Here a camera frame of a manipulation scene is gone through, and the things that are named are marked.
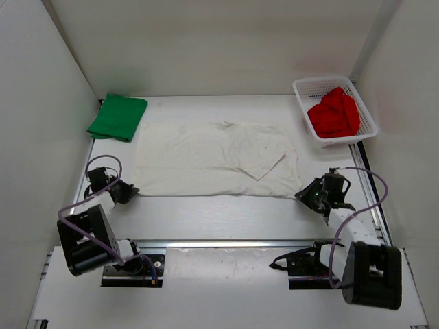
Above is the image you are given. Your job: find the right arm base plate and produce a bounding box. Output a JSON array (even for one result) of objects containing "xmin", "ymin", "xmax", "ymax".
[{"xmin": 270, "ymin": 244, "xmax": 349, "ymax": 290}]

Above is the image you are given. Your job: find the white plastic basket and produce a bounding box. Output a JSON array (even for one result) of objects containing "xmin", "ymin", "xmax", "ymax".
[{"xmin": 292, "ymin": 75, "xmax": 378, "ymax": 148}]

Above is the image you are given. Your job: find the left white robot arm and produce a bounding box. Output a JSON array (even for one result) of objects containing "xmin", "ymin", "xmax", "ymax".
[{"xmin": 57, "ymin": 167, "xmax": 144, "ymax": 276}]

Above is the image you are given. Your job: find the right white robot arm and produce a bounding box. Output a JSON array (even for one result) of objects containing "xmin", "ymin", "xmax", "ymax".
[{"xmin": 270, "ymin": 168, "xmax": 403, "ymax": 310}]

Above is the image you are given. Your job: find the aluminium left rail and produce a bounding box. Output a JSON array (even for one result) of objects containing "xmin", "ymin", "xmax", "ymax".
[{"xmin": 61, "ymin": 137, "xmax": 94, "ymax": 208}]

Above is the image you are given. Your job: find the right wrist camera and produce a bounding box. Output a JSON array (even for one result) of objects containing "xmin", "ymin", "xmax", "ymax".
[{"xmin": 329, "ymin": 167, "xmax": 342, "ymax": 175}]

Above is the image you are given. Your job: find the red cloth in basket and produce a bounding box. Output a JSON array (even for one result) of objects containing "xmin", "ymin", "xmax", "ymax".
[{"xmin": 307, "ymin": 87, "xmax": 361, "ymax": 138}]

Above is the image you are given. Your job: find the white t shirt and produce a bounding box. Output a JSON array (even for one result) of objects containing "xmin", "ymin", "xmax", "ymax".
[{"xmin": 132, "ymin": 121, "xmax": 302, "ymax": 199}]

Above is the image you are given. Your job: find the green t shirt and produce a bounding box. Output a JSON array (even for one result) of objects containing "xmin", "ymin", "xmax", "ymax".
[{"xmin": 87, "ymin": 93, "xmax": 148, "ymax": 142}]

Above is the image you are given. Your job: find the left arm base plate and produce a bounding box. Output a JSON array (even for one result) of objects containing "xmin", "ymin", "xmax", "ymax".
[{"xmin": 101, "ymin": 249, "xmax": 165, "ymax": 288}]

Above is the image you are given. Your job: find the aluminium front rail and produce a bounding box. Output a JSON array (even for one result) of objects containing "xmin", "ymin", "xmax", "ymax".
[{"xmin": 130, "ymin": 239, "xmax": 344, "ymax": 249}]

